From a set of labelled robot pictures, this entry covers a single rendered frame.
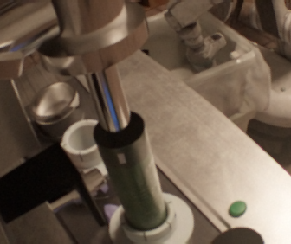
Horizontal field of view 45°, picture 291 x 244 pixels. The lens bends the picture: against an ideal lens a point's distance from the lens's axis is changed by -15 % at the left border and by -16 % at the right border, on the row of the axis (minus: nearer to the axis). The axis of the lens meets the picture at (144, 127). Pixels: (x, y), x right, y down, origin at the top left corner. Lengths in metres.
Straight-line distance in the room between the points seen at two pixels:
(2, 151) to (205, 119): 0.25
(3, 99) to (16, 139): 0.06
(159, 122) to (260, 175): 0.15
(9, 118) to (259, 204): 0.28
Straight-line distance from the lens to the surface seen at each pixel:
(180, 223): 0.32
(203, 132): 0.46
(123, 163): 0.23
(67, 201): 0.22
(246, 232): 0.19
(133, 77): 0.55
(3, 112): 0.39
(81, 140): 0.40
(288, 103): 1.51
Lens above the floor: 1.36
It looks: 45 degrees down
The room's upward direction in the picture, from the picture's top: 14 degrees counter-clockwise
